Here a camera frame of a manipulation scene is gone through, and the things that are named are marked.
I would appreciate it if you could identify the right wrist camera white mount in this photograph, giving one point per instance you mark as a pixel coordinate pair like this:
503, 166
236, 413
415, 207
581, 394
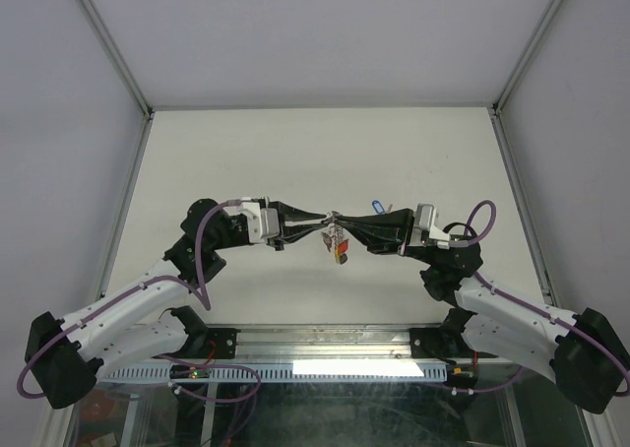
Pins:
426, 233

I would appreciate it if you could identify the key with blue tag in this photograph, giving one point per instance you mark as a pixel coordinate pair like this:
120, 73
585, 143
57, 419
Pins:
380, 209

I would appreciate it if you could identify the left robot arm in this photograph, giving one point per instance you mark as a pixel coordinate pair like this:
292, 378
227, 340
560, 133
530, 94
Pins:
67, 356

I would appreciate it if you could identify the aluminium mounting rail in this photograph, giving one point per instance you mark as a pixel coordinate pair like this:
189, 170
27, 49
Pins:
259, 342

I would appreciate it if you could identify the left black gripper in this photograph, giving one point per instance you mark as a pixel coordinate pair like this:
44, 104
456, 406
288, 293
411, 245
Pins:
290, 233

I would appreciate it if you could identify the large keyring with yellow grip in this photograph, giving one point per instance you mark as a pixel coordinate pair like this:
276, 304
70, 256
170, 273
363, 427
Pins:
335, 238

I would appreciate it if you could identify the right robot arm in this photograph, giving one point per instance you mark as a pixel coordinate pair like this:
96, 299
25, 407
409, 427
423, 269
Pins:
579, 352

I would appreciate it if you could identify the left aluminium frame post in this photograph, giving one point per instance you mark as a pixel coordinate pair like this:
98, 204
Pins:
115, 56

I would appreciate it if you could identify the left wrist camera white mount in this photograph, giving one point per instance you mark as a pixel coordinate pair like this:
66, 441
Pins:
263, 222

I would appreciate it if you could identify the aluminium frame post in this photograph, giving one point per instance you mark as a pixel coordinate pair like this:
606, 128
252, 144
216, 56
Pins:
528, 53
115, 56

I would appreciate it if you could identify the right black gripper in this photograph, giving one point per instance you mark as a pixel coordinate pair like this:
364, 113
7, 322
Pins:
393, 230

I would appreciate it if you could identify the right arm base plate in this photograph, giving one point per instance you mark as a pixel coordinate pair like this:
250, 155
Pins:
427, 342

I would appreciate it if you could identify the right aluminium frame post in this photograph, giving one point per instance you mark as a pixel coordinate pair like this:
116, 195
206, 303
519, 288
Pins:
528, 53

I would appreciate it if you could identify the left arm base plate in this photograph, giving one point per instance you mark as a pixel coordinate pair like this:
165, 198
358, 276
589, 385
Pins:
219, 342

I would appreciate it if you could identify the slotted white cable duct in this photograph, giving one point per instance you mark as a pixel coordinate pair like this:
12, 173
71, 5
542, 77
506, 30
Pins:
299, 371

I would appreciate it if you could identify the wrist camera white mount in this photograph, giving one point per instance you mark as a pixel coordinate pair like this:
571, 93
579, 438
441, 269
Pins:
426, 233
263, 222

